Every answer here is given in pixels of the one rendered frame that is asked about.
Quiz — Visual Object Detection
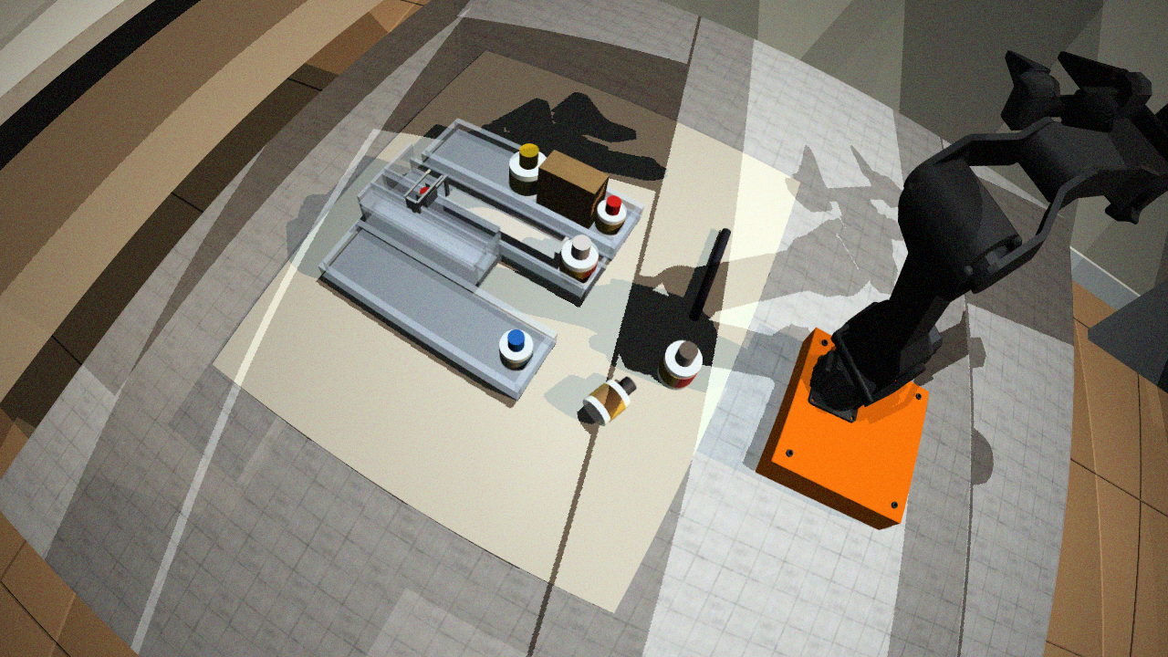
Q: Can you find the white jar with orange label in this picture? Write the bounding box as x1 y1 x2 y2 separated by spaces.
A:
583 376 637 426

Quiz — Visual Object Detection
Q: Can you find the white jar with blue lid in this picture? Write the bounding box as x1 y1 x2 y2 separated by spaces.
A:
499 329 533 373

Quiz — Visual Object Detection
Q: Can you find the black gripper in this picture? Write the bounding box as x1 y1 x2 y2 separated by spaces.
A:
1000 50 1152 130

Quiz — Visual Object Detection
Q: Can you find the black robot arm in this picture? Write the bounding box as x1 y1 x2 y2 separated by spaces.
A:
808 103 1168 423

